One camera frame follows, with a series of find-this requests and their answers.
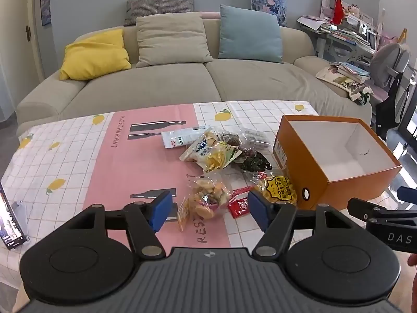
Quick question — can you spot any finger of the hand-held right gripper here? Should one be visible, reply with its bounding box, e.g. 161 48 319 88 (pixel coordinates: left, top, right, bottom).
347 197 417 226
397 186 417 204

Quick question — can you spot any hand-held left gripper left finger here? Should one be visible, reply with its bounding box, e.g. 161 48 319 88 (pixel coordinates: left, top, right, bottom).
62 191 172 258

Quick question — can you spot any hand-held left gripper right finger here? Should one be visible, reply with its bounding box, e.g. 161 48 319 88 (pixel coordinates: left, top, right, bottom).
248 191 359 258

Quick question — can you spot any red snack packet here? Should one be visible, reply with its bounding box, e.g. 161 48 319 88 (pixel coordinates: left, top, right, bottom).
227 185 258 218

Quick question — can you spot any yellow snack packet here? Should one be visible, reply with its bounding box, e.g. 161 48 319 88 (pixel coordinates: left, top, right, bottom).
252 171 298 207

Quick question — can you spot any orange cardboard box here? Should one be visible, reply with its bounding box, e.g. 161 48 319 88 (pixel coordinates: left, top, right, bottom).
272 115 403 211

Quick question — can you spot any dark green snack packet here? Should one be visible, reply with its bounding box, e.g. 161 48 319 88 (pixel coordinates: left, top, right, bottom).
240 152 273 172

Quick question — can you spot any clear bag of cookies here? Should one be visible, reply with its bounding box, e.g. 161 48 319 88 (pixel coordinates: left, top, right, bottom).
177 173 233 232

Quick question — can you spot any clear bag of dark candies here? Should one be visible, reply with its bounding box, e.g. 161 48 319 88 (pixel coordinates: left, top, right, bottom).
239 128 272 157

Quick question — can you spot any white and yellow chips packet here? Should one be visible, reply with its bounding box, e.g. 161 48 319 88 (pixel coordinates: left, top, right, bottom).
180 130 243 173

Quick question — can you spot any white snack packet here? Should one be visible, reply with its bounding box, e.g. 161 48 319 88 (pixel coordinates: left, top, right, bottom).
161 125 211 149

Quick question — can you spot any clear bag of beige snacks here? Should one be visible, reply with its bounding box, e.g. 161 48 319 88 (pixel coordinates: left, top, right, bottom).
217 130 243 147

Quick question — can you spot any person's right hand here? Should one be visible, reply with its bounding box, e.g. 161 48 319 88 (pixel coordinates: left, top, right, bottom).
408 254 417 297

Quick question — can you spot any glass sliding door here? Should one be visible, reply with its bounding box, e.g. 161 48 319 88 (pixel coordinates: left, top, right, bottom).
397 65 417 164

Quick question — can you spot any pink and white checked tablecloth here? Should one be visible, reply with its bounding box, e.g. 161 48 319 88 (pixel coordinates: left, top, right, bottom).
0 100 403 300

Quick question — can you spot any black jacket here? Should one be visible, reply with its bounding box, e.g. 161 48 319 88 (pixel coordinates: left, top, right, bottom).
371 81 409 139

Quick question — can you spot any beige sofa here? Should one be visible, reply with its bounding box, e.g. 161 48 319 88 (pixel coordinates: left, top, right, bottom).
16 11 373 137

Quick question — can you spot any stack of books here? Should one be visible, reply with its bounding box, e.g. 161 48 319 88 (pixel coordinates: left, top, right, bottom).
332 61 372 83

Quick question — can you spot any grey office chair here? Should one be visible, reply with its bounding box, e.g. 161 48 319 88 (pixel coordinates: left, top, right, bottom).
368 42 411 105

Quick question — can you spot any smartphone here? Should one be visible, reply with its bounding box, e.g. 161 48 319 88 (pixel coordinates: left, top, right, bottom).
0 183 27 251

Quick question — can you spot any yellow pillow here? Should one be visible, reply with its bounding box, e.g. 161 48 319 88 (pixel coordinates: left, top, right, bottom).
59 29 132 81

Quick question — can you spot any beige pillow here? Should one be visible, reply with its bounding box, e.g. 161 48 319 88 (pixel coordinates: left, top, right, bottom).
135 12 214 68

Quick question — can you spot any light blue pillow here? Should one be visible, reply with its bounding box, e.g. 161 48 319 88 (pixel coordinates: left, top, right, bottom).
218 4 285 64

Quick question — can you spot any red bag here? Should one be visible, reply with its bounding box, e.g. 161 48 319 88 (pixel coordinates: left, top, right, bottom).
332 0 345 25

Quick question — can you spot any grey pillow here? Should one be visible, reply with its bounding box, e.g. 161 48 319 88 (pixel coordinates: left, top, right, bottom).
124 0 195 27

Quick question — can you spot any anime print pillow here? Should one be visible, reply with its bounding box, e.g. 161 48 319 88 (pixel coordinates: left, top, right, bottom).
250 0 288 27

